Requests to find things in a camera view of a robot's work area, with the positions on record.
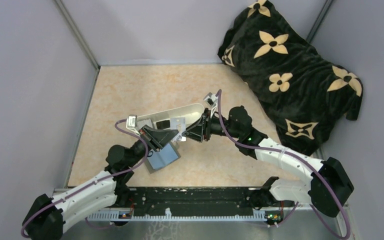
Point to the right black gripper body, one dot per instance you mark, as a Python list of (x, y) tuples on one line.
[(216, 126)]

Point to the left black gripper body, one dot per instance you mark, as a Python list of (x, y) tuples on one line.
[(139, 149)]

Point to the dark credit card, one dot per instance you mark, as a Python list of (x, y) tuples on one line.
[(163, 124)]

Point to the white plastic tray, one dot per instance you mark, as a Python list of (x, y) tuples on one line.
[(191, 113)]

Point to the grey silver credit card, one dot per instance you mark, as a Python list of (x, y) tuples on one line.
[(179, 124)]

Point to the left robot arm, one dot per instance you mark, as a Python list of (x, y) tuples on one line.
[(50, 217)]

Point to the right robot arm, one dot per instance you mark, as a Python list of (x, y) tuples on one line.
[(320, 183)]

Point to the black floral blanket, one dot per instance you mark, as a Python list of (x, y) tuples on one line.
[(302, 93)]

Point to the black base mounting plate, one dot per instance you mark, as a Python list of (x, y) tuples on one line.
[(197, 201)]

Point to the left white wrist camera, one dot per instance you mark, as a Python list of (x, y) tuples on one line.
[(132, 122)]

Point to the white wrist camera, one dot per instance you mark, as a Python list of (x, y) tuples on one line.
[(211, 100), (132, 122)]

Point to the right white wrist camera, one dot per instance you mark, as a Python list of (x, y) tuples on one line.
[(211, 100)]

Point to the aluminium frame rail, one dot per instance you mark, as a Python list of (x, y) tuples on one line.
[(122, 214)]

